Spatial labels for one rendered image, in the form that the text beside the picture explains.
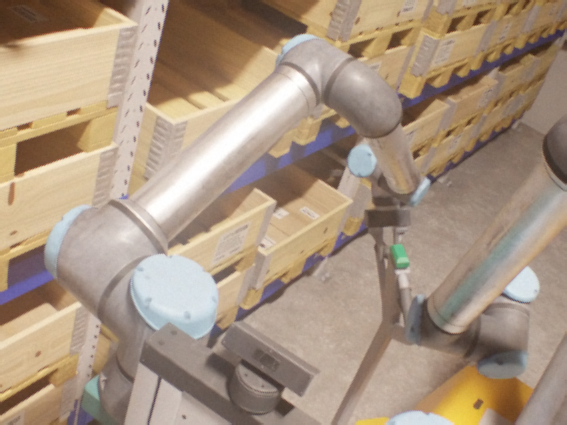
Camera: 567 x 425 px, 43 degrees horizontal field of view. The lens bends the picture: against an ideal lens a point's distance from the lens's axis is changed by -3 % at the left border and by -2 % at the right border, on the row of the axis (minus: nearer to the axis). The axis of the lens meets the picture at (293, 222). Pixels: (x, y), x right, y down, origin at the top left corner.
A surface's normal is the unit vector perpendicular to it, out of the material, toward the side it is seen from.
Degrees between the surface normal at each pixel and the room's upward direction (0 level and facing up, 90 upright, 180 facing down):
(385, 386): 0
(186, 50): 90
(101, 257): 35
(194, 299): 5
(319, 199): 90
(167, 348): 0
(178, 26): 90
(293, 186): 90
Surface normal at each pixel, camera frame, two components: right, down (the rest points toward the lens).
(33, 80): 0.79, 0.51
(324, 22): -0.55, 0.33
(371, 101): 0.29, 0.26
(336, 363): 0.29, -0.79
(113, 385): -0.61, -0.12
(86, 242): -0.04, -0.54
